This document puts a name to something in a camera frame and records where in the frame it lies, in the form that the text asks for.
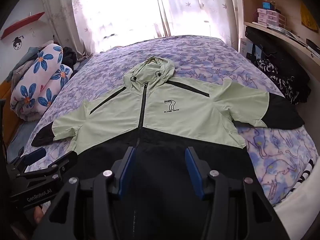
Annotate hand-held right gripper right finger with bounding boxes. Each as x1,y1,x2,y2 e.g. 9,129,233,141
184,146,292,240

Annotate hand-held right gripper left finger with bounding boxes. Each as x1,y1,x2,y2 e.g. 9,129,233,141
32,146,137,240

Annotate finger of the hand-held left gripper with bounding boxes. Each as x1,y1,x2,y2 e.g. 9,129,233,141
7,147,47,173
17,151,79,181

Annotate green and black hooded jacket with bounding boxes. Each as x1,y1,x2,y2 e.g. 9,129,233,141
31,56,305,240

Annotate grey clothes pile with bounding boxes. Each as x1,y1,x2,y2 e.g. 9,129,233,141
7,40,54,83

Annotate dark clothes pile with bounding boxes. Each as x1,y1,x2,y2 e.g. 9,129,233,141
61,46,77,72

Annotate rolled floral quilt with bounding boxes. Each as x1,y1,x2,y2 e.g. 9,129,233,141
10,44,73,122

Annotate black white striped cloth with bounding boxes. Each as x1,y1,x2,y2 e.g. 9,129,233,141
272,159,319,208

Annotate cat print fleece blanket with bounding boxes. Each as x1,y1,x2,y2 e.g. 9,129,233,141
7,35,319,207

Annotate black white patterned garment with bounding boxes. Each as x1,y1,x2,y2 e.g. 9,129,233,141
254,58,300,104

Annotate white cardboard box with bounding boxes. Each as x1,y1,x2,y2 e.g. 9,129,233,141
239,37,263,60

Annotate sheer leaf print curtain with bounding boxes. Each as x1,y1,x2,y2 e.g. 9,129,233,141
41,0,240,63

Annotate pink white mini drawers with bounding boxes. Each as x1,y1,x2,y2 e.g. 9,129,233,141
257,8,285,28

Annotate small blue box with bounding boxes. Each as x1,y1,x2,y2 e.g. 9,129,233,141
261,1,275,12

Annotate yellow cloth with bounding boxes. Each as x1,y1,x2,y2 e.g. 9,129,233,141
300,4,319,32

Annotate red wall shelf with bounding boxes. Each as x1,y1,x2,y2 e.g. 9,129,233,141
0,12,45,40

